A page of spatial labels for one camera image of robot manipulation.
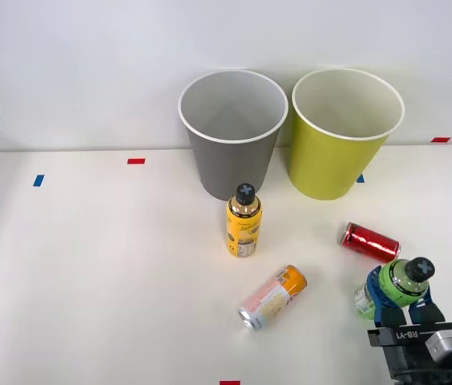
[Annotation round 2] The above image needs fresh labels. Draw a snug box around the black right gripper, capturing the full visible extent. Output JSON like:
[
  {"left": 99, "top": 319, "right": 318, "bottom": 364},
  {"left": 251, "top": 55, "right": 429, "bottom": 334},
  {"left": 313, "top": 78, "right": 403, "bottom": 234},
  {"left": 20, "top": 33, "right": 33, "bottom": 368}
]
[{"left": 366, "top": 265, "right": 452, "bottom": 379}]

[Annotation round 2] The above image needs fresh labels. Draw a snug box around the green label plastic bottle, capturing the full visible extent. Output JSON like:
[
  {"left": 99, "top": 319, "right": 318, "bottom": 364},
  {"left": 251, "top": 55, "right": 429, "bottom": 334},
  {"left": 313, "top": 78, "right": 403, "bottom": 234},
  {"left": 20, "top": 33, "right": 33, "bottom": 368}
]
[{"left": 353, "top": 257, "right": 436, "bottom": 321}]

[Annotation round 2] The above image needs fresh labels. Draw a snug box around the red drink can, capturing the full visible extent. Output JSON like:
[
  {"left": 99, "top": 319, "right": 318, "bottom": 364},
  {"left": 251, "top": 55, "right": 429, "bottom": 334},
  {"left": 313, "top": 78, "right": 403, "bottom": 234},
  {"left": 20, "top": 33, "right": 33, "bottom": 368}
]
[{"left": 337, "top": 221, "right": 402, "bottom": 266}]

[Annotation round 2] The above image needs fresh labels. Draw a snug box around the orange and pink drink can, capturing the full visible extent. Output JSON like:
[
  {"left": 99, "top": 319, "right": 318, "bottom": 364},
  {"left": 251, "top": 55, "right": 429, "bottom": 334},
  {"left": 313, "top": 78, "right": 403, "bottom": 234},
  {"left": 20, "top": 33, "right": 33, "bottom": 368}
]
[{"left": 237, "top": 264, "right": 309, "bottom": 332}]

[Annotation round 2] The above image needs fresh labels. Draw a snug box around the yellow-green plastic waste bin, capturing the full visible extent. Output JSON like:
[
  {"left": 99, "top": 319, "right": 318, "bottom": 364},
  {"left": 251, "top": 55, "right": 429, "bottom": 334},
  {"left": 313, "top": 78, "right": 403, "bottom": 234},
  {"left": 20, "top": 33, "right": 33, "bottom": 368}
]
[{"left": 291, "top": 67, "right": 406, "bottom": 201}]

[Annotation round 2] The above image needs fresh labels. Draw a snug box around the yellow label plastic bottle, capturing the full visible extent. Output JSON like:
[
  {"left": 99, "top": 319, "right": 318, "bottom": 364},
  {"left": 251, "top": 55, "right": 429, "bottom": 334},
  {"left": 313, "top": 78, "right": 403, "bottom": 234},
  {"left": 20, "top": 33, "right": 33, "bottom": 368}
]
[{"left": 225, "top": 183, "right": 264, "bottom": 259}]

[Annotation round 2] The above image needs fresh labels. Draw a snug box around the grey plastic waste bin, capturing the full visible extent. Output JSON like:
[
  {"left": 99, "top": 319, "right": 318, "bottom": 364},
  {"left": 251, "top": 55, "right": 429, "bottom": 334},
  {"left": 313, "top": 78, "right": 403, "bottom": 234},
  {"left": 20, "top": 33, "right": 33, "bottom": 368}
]
[{"left": 177, "top": 69, "right": 289, "bottom": 202}]

